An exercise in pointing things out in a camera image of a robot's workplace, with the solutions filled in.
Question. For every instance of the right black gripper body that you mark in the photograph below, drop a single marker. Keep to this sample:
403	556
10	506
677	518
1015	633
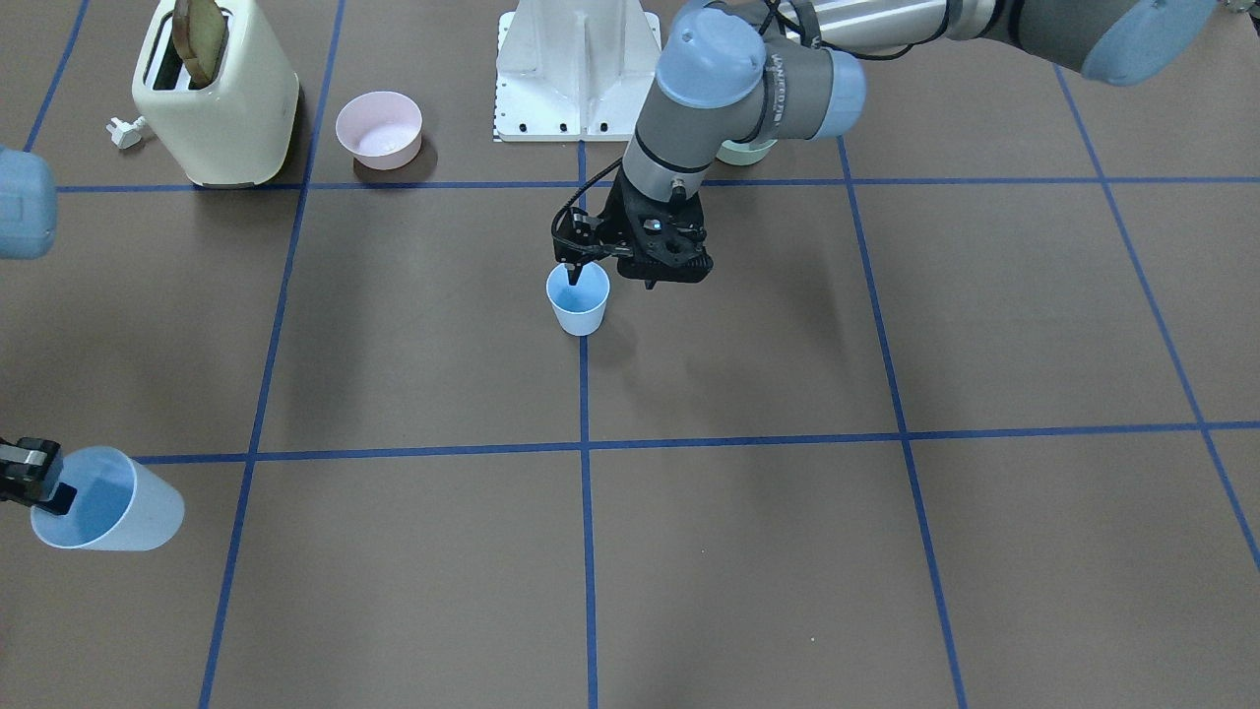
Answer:
22	474

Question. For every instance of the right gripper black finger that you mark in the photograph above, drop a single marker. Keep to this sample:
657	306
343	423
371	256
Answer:
60	501

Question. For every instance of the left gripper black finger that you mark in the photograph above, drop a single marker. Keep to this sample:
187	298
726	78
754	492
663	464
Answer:
574	272

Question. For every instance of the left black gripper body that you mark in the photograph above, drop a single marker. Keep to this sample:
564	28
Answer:
618	215

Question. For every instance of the light blue cup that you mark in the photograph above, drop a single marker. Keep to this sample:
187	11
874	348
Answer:
120	505
579	307

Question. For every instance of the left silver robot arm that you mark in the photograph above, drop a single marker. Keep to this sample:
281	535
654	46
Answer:
793	70

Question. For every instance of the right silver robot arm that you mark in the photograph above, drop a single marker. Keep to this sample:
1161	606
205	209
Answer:
28	213

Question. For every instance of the green bowl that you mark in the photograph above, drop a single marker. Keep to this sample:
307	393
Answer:
736	153

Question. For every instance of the pink bowl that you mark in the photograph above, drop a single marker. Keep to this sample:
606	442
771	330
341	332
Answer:
383	130

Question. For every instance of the white toaster plug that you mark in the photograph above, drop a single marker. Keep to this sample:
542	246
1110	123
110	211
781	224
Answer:
125	135

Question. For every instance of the cream toaster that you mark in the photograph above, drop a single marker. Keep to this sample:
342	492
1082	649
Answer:
235	131

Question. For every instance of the bread slice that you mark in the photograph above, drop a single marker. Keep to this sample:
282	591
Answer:
199	37

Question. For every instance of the white camera stand base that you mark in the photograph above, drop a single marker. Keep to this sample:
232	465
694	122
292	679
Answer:
573	70

